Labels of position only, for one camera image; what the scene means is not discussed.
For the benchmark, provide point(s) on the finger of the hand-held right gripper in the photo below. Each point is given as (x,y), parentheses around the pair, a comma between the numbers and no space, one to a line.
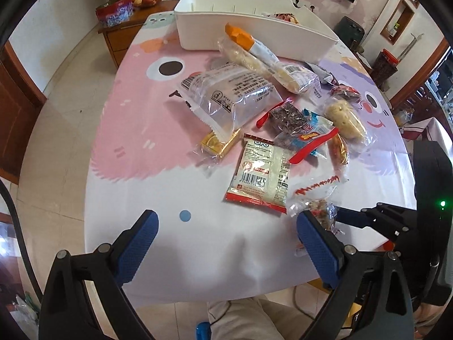
(400,234)
(354,217)

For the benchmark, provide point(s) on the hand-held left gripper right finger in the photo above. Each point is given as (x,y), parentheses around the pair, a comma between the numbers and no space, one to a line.
(316,248)

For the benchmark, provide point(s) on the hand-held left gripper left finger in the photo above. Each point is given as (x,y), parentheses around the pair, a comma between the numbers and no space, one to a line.
(138,246)

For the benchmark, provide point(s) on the clear nut packet red zigzag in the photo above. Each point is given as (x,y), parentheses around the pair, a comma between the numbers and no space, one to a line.
(313,198)

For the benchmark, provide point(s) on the orange pastry clear packet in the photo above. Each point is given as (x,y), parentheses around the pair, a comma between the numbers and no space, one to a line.
(338,152)

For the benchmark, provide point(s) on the red white noodle packet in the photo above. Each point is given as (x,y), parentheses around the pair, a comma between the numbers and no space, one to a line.
(262,173)

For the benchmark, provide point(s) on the blue white packet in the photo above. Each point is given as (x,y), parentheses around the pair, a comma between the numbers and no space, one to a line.
(308,134)

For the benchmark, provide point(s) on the yellow bun clear packet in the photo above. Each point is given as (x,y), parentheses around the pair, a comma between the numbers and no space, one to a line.
(345,118)

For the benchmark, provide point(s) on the dark bar packet red edges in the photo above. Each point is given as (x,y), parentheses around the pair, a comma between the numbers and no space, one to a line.
(285,117)

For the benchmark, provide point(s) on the small dark red packet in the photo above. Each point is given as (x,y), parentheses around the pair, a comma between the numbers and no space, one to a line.
(345,92)

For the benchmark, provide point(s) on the gold yellow packet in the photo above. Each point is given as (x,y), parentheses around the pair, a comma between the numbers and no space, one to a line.
(216,145)

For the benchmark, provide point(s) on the silver foil packet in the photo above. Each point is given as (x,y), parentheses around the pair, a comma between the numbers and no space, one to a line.
(318,72)

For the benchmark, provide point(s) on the large clear white-label packet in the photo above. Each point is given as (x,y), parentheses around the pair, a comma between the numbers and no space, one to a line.
(226,95)

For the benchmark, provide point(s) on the clear round biscuit packet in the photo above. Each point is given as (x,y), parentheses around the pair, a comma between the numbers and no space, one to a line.
(240,60)

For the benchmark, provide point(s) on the orange white long packet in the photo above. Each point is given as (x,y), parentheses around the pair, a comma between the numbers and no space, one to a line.
(247,42)

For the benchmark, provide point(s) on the pile of mixed snacks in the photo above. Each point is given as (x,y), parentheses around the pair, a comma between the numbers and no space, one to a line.
(283,17)

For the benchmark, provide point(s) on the white storage box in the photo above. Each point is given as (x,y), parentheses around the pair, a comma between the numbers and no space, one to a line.
(247,14)

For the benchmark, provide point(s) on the person's right hand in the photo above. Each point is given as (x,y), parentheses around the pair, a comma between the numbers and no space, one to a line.
(430,317)

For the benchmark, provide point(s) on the red white cloth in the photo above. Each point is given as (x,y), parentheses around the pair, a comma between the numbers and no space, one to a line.
(421,127)

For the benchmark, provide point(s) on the person's beige trousers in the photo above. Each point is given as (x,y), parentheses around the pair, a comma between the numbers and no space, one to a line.
(254,317)

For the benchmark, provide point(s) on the cartoon printed tablecloth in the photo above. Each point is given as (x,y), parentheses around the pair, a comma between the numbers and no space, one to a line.
(141,141)

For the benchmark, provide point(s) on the dark jar red lid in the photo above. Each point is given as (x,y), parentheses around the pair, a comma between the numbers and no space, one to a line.
(384,67)

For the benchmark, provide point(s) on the dark green air fryer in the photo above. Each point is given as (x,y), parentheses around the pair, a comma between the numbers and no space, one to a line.
(348,32)

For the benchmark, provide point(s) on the wooden door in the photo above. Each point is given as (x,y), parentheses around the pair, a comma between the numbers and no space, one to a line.
(16,113)

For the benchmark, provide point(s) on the wooden cabinet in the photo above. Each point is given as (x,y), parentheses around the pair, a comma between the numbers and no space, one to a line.
(120,40)

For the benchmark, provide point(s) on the red blue round tin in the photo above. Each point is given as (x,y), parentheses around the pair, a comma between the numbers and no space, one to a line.
(115,10)

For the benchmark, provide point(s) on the wooden wall niche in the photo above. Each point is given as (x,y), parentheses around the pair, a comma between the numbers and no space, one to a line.
(396,21)

